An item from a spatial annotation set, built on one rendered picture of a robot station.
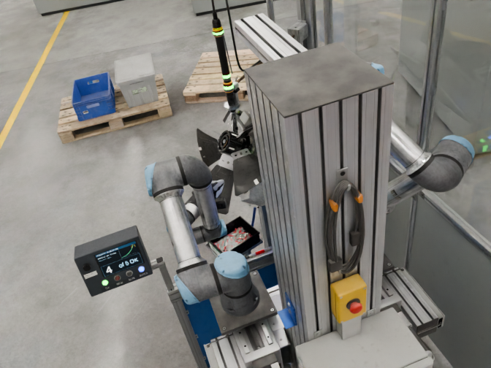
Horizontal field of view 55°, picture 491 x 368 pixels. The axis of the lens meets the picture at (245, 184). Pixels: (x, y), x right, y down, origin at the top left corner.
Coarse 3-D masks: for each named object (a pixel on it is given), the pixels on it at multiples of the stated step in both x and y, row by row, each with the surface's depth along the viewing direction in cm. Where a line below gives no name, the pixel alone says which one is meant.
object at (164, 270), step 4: (156, 260) 201; (160, 260) 201; (160, 268) 202; (164, 268) 203; (164, 272) 206; (168, 272) 206; (164, 276) 206; (168, 276) 206; (164, 280) 207; (168, 280) 209; (168, 284) 209; (172, 284) 210; (168, 288) 211; (172, 288) 212
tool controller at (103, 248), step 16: (96, 240) 190; (112, 240) 187; (128, 240) 184; (80, 256) 181; (96, 256) 183; (112, 256) 185; (128, 256) 187; (144, 256) 189; (80, 272) 183; (96, 272) 185; (144, 272) 191; (96, 288) 188; (112, 288) 190
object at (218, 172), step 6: (216, 168) 239; (222, 168) 238; (216, 174) 239; (222, 174) 238; (228, 174) 238; (216, 180) 239; (228, 180) 238; (228, 186) 238; (222, 192) 238; (228, 192) 238; (228, 198) 237; (228, 204) 237; (222, 210) 237; (228, 210) 236
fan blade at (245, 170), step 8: (240, 160) 225; (248, 160) 224; (256, 160) 222; (240, 168) 221; (248, 168) 219; (256, 168) 217; (240, 176) 217; (248, 176) 215; (256, 176) 213; (240, 184) 215; (248, 184) 212; (240, 192) 212
